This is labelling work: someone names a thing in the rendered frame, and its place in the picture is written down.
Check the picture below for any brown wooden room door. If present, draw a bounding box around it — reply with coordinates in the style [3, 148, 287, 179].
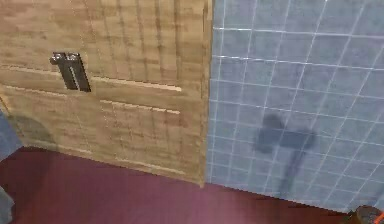
[0, 0, 214, 188]

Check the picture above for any black door handle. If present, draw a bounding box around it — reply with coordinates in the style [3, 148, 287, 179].
[49, 51, 92, 93]

